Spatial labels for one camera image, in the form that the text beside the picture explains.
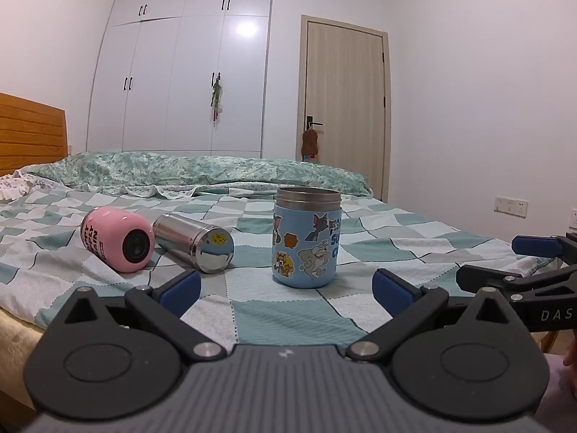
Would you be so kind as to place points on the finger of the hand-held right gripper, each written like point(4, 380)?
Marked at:
point(491, 278)
point(536, 246)

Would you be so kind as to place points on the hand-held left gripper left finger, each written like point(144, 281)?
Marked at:
point(180, 291)

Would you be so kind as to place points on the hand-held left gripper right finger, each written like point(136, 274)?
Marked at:
point(391, 292)

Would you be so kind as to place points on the blue cartoon sticker cup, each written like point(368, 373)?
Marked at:
point(306, 246)

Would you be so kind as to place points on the shiny steel bottle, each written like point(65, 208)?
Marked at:
point(194, 241)

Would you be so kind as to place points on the person's pink clothing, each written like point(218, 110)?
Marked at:
point(561, 388)

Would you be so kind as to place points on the pink bottle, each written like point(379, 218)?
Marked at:
point(112, 237)

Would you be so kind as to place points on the checked green bedsheet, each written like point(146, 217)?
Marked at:
point(288, 320)

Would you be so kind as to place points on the green floral quilt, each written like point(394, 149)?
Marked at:
point(180, 169)

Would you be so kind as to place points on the brown plush toy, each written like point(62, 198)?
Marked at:
point(310, 144)

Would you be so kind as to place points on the beige mattress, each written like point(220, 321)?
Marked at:
point(18, 352)

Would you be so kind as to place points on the green hanging ornament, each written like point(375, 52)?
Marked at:
point(216, 99)

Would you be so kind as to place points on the beige door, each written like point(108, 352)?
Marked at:
point(347, 99)

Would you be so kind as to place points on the white frilled pillow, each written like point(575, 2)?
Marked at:
point(11, 187)

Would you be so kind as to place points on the white wardrobe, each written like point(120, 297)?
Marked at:
point(189, 76)

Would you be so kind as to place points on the wooden headboard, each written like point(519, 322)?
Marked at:
point(29, 137)

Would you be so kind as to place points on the white wall socket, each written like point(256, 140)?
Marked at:
point(510, 206)
point(573, 219)

